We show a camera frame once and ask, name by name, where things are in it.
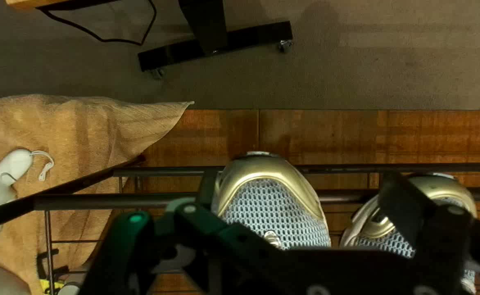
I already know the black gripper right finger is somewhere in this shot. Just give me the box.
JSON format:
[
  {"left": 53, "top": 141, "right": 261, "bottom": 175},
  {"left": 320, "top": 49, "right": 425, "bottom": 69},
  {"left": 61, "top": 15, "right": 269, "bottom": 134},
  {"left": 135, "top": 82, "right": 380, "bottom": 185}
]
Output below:
[{"left": 379, "top": 174, "right": 479, "bottom": 295}]

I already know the thin black floor cable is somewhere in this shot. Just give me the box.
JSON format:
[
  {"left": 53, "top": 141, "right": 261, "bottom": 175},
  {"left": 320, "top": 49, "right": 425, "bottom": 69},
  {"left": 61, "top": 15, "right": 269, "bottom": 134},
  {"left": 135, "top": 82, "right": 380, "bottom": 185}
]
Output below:
[{"left": 40, "top": 0, "right": 159, "bottom": 47}]

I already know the white looped plastic device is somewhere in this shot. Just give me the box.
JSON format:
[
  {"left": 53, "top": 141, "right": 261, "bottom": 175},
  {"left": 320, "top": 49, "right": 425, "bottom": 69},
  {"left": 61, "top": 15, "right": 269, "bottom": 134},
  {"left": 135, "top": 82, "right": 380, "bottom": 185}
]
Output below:
[{"left": 0, "top": 146, "right": 56, "bottom": 247}]

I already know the wooden workbench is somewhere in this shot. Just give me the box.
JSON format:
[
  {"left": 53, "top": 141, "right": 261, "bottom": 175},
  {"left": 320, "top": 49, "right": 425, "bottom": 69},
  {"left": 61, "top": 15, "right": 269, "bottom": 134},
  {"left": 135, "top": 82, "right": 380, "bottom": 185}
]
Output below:
[{"left": 5, "top": 0, "right": 72, "bottom": 10}]

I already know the silver blue mesh sneaker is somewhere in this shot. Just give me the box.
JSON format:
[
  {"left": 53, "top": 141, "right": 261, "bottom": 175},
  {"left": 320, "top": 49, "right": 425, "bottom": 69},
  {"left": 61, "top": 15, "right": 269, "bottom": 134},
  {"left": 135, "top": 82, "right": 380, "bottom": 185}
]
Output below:
[
  {"left": 210, "top": 151, "right": 333, "bottom": 252},
  {"left": 339, "top": 170, "right": 480, "bottom": 295}
]

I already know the black metal wire rack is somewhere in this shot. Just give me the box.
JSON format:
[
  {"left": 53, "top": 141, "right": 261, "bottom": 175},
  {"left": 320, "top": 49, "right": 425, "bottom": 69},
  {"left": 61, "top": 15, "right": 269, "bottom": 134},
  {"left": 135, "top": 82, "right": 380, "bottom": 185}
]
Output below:
[{"left": 0, "top": 160, "right": 480, "bottom": 295}]

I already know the black tool with yellow label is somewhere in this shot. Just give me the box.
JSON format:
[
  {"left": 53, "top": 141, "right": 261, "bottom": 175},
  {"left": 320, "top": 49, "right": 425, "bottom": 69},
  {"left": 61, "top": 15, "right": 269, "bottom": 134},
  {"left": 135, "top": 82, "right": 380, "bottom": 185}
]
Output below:
[{"left": 35, "top": 247, "right": 82, "bottom": 295}]

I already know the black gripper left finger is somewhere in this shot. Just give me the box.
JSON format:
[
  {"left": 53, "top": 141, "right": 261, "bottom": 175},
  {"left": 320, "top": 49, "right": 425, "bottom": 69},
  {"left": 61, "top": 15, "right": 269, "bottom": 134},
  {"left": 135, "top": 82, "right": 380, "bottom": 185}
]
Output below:
[{"left": 81, "top": 169, "right": 221, "bottom": 295}]

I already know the black metal stand base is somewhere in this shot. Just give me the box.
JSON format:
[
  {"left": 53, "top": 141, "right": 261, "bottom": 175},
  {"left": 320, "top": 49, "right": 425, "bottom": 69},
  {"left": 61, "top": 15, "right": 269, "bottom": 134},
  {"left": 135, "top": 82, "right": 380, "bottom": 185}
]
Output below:
[{"left": 138, "top": 0, "right": 295, "bottom": 79}]

